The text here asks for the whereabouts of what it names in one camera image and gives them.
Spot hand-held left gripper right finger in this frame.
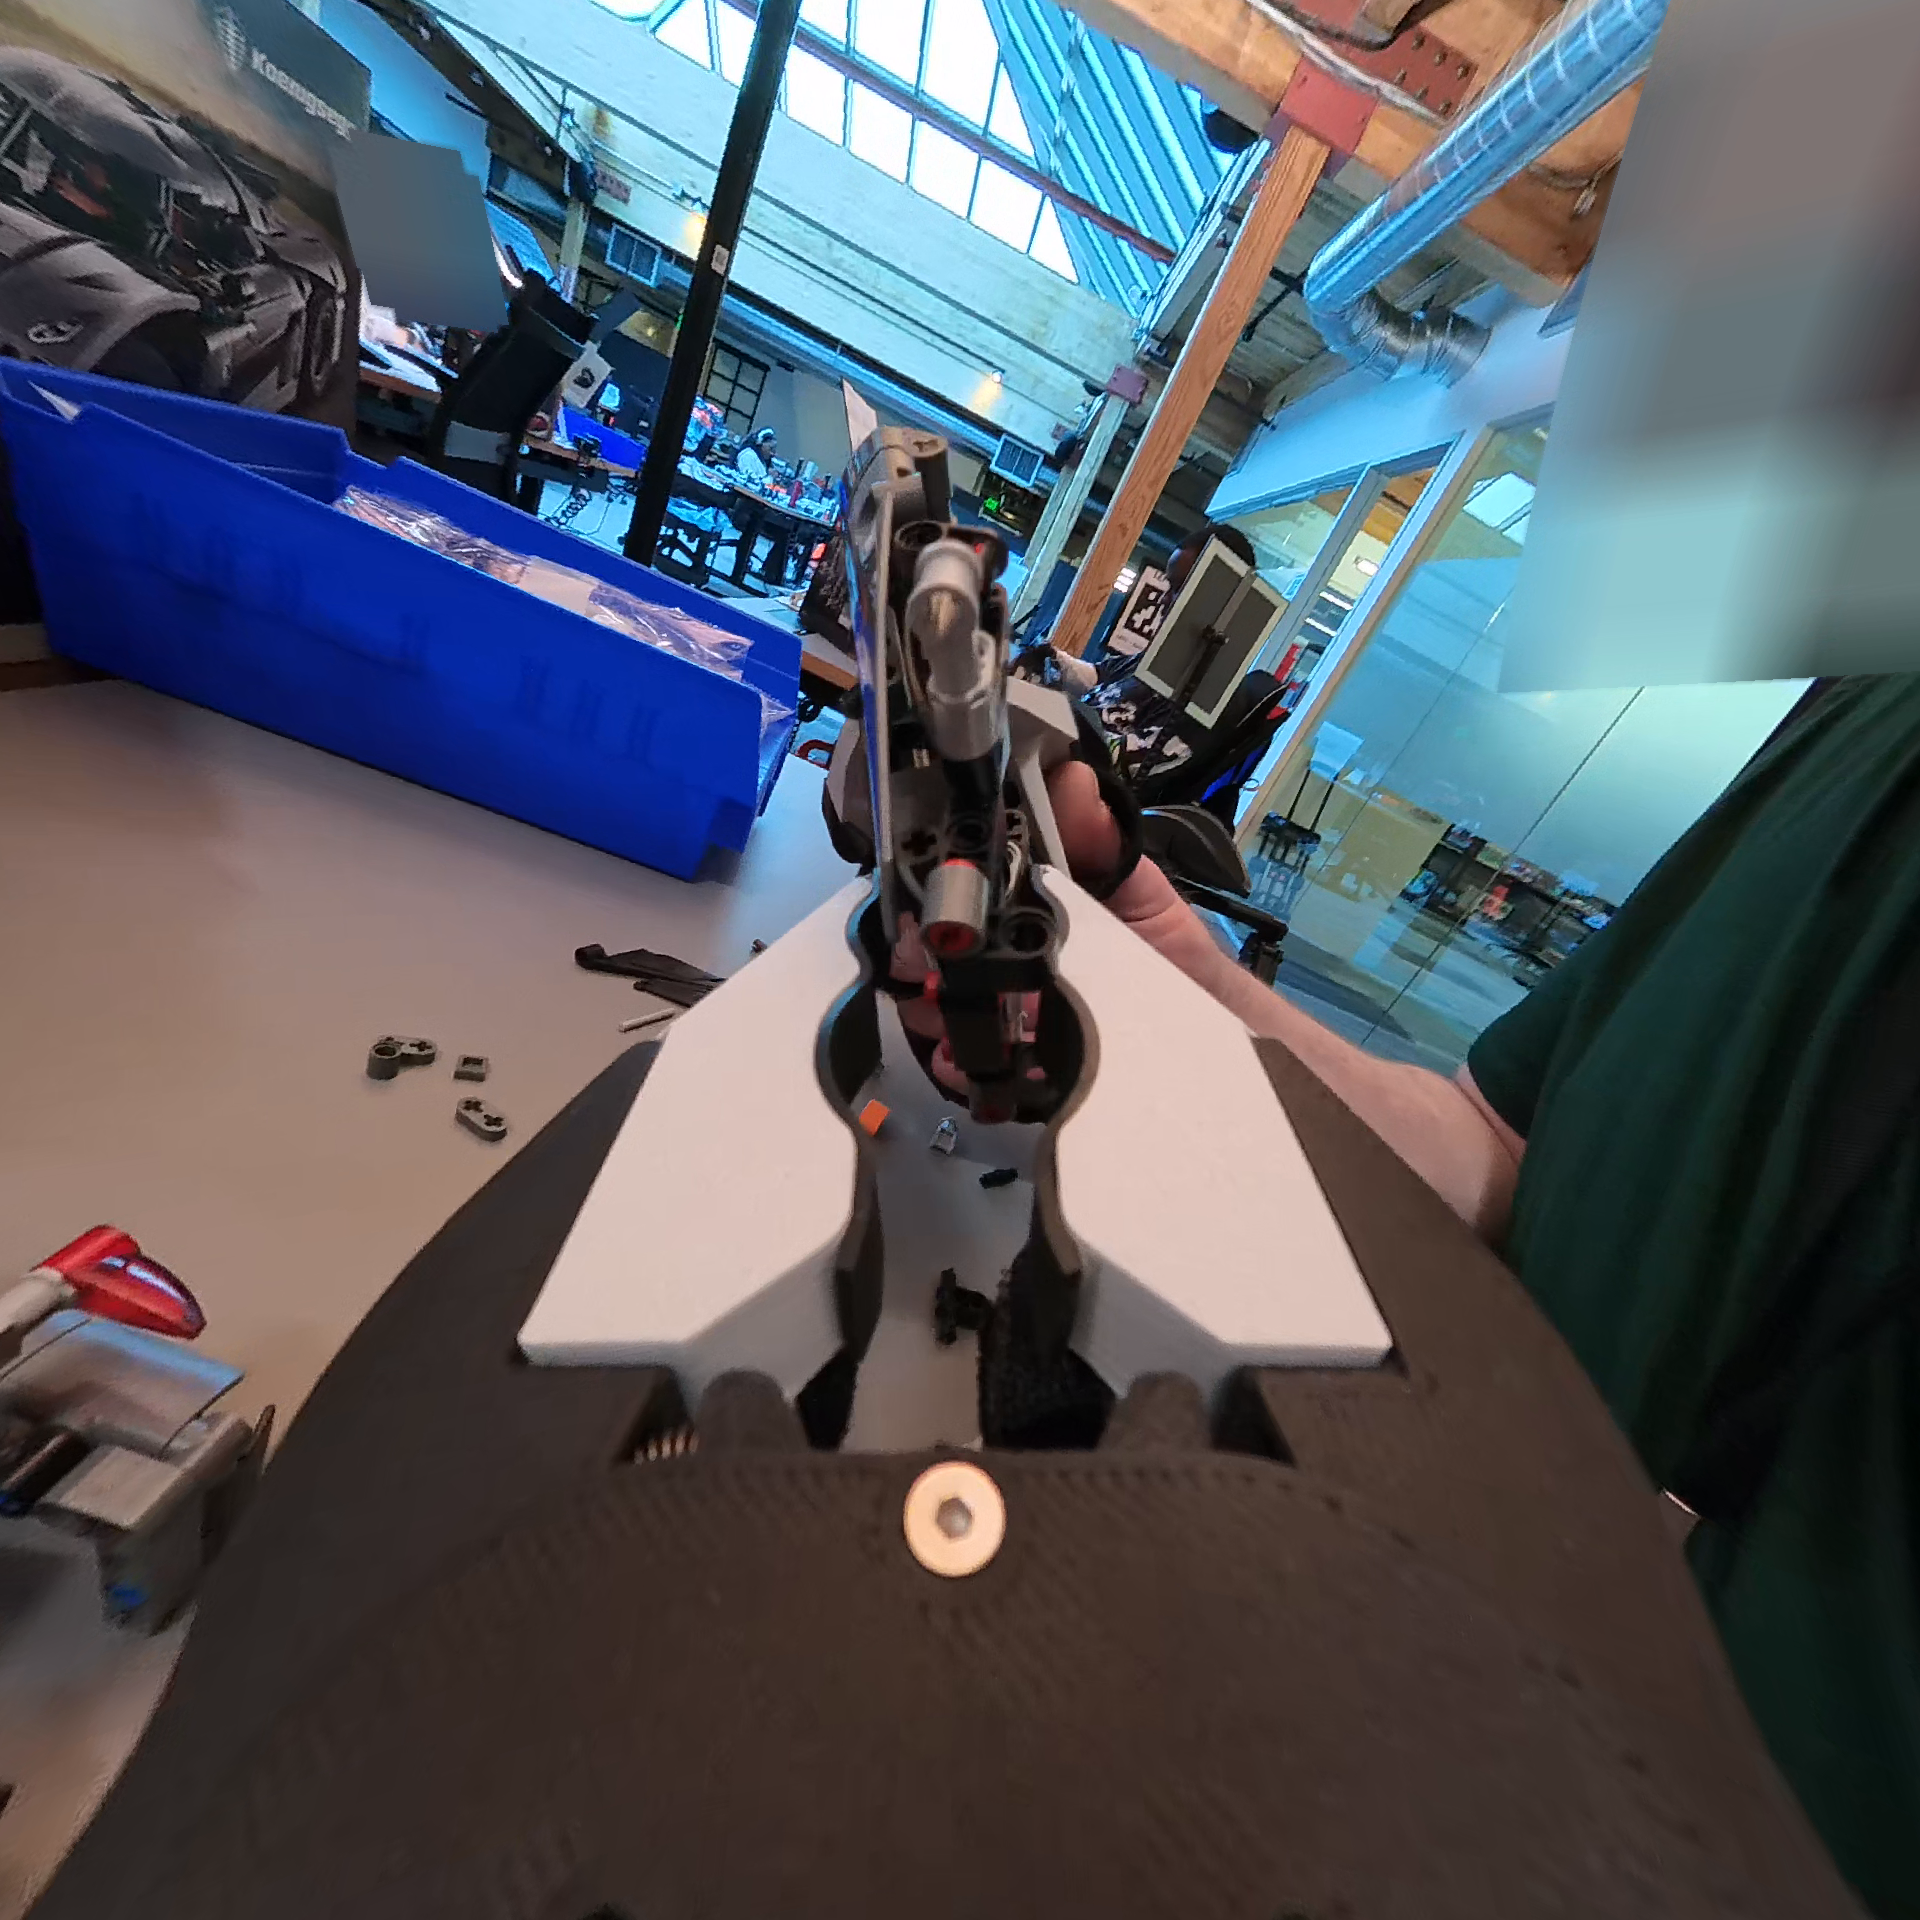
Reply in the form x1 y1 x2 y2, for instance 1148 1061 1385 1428
1032 873 1412 1428

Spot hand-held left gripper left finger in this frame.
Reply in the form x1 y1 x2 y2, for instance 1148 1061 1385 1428
516 878 888 1441

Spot small lego gearbox assembly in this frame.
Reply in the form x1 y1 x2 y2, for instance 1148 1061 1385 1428
821 423 1085 1127

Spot large lego car chassis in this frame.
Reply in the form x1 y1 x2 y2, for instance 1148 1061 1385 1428
0 1226 275 1638

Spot person's right hand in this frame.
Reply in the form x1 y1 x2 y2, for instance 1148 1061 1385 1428
896 753 1266 1123

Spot black office chair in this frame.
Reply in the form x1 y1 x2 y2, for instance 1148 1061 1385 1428
1139 665 1295 965
425 276 606 500

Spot clear plastic bags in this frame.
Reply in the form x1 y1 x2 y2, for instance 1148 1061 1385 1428
335 485 797 708

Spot person's green shirt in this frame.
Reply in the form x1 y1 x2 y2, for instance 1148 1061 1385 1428
1469 673 1920 1920

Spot black pole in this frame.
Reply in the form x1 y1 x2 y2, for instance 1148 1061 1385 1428
621 0 807 568

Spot blue plastic bin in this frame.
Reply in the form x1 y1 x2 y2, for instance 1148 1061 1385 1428
0 355 803 883

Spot black box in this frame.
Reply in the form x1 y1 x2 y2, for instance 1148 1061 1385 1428
0 0 378 432

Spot wooden post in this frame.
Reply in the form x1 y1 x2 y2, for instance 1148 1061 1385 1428
1050 126 1340 657

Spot metal ventilation duct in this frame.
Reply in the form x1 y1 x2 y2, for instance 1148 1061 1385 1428
1301 0 1669 388

